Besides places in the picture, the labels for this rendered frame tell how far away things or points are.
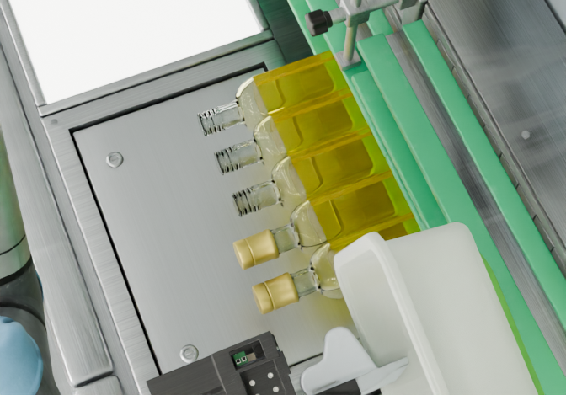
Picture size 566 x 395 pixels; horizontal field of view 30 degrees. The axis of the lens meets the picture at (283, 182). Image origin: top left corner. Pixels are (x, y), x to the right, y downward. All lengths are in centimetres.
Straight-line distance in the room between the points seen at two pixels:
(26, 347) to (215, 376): 16
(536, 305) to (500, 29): 31
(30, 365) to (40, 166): 62
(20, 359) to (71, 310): 52
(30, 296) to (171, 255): 43
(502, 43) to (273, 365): 48
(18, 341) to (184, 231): 56
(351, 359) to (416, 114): 34
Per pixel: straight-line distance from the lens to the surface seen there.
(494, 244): 109
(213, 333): 131
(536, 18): 120
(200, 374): 89
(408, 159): 119
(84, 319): 133
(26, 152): 143
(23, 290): 93
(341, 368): 88
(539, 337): 106
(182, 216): 136
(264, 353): 87
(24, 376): 83
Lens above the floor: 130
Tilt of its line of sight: 10 degrees down
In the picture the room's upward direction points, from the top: 110 degrees counter-clockwise
